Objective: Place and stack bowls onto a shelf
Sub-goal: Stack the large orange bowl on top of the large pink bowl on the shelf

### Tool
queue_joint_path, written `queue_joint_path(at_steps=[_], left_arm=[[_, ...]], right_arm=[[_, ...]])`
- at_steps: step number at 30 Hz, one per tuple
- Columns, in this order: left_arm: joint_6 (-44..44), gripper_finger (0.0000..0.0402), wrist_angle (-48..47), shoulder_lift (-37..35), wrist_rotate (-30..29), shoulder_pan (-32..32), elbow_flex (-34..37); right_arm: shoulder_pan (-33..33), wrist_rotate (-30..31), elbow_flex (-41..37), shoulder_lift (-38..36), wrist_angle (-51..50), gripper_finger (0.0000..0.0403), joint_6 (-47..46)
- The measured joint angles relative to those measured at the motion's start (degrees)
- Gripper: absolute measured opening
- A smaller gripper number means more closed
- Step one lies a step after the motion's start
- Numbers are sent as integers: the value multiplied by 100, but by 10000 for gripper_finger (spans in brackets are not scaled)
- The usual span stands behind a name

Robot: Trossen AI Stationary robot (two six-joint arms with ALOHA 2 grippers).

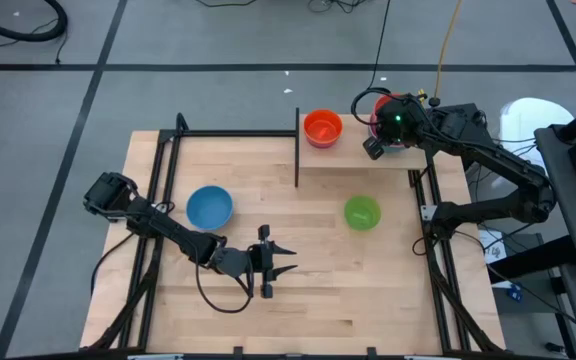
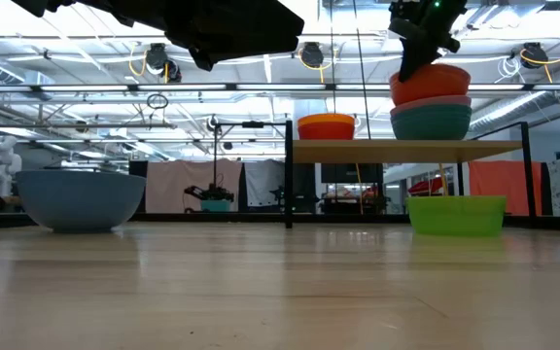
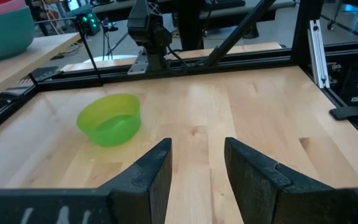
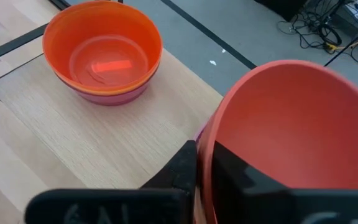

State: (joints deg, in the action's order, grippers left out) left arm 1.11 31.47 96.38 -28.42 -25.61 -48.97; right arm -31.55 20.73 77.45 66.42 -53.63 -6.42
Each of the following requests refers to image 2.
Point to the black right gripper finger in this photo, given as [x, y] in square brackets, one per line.
[416, 58]

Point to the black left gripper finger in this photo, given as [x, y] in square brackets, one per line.
[241, 29]

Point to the large red-orange bowl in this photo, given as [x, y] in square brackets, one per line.
[440, 85]

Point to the large pink bowl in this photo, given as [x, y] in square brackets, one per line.
[435, 100]

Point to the large teal bowl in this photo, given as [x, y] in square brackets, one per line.
[430, 126]

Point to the small orange bowl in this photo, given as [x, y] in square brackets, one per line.
[326, 117]

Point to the small orange-pink bowl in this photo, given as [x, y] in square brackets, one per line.
[326, 133]

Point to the small lime green bowl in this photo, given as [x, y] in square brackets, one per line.
[455, 216]

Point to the large blue bowl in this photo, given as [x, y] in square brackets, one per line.
[80, 199]

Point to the black background robot arm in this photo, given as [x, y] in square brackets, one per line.
[209, 193]

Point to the wooden shelf with black legs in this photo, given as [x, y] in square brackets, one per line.
[396, 150]

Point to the long ceiling light strip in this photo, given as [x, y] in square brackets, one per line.
[280, 87]

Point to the red object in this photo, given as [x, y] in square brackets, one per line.
[426, 187]

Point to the black monitor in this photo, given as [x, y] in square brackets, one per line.
[350, 173]

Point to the orange panel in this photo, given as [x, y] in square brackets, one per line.
[494, 185]

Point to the grey white curtain sheet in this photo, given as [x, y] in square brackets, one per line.
[260, 177]

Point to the pale pink curtain sheet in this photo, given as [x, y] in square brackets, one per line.
[173, 185]

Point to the teal box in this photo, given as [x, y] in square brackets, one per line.
[216, 206]

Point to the black upright panel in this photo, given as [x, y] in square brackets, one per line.
[138, 187]

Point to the black background frame stand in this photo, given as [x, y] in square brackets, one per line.
[252, 124]

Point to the black aluminium table frame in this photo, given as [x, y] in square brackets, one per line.
[212, 218]

